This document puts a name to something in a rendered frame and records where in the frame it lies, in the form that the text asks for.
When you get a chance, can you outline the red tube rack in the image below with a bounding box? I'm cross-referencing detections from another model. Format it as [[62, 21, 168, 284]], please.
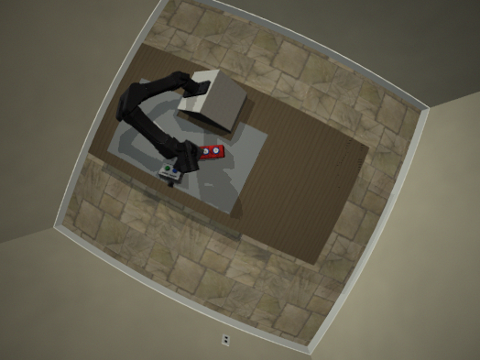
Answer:
[[200, 145, 225, 159]]

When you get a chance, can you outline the grey flat mat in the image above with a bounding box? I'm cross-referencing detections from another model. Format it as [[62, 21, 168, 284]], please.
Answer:
[[107, 91, 267, 214]]

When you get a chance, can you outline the grey control panel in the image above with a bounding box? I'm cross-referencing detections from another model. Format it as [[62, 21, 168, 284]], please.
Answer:
[[158, 163, 184, 188]]

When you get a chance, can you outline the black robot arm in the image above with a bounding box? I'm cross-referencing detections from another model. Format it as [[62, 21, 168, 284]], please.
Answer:
[[115, 71, 211, 173]]

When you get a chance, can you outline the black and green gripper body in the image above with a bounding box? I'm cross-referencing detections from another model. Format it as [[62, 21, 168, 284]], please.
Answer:
[[184, 139, 204, 162]]

